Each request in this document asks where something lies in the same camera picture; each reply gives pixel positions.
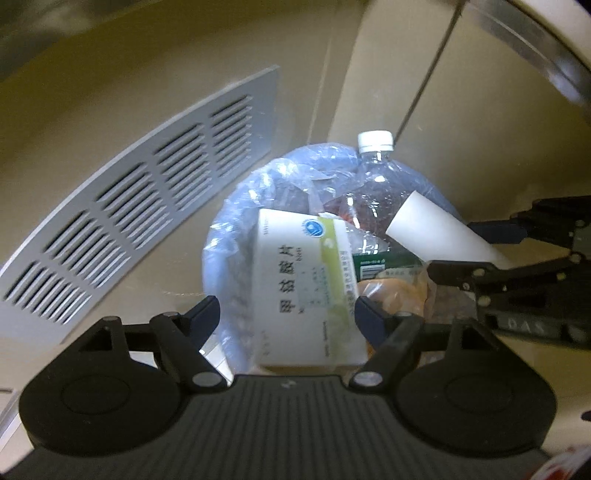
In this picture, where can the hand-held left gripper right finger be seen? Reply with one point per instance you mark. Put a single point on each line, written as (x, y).
(369, 321)

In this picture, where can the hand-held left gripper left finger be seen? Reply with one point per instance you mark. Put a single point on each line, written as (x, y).
(205, 314)

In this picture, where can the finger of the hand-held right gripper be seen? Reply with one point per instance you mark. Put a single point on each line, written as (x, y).
(457, 272)
(494, 230)

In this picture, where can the brown food scrap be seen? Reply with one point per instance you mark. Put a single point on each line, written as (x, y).
(392, 293)

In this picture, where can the white paper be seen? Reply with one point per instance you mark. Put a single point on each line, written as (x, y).
(438, 230)

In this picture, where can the white medicine box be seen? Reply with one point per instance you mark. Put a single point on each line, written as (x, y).
(300, 286)

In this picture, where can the bin with clear liner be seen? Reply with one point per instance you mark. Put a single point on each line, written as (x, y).
(231, 240)

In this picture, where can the clear plastic bottle green label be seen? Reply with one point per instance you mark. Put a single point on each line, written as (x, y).
(374, 184)

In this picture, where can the silver cabinet vent grille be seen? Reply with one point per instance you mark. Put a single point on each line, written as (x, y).
(115, 207)

